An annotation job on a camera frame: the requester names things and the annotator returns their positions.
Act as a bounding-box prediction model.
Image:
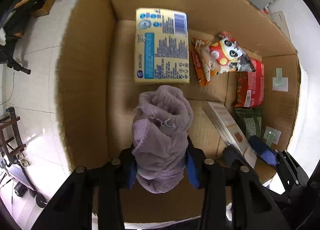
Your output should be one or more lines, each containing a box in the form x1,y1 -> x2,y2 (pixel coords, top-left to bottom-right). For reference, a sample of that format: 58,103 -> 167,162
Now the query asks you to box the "white card box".
203,102 -> 257,168

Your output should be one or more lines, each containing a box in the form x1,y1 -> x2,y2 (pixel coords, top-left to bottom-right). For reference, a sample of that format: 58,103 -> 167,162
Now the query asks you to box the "green snack packet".
234,107 -> 262,139

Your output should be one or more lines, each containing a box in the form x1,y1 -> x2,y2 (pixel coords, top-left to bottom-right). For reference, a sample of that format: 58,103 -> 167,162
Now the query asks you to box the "red snack packet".
235,58 -> 265,108

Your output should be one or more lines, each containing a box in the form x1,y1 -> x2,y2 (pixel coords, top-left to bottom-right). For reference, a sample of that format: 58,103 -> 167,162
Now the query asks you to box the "purple knitted cloth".
132,85 -> 194,194

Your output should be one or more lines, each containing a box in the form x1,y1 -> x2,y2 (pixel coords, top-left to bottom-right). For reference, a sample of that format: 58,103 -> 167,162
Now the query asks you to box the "orange cartoon snack bag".
190,32 -> 255,87

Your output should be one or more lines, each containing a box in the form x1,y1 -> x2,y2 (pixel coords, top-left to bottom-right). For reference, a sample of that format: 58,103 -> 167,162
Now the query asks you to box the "yellow blue tissue pack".
134,8 -> 190,84

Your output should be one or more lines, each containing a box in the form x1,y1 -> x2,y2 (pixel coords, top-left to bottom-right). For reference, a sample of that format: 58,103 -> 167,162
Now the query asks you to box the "brown cardboard box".
56,0 -> 302,223

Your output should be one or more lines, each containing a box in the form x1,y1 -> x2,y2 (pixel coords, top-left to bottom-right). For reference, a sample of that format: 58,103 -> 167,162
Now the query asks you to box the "leaning beige panel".
271,11 -> 291,41

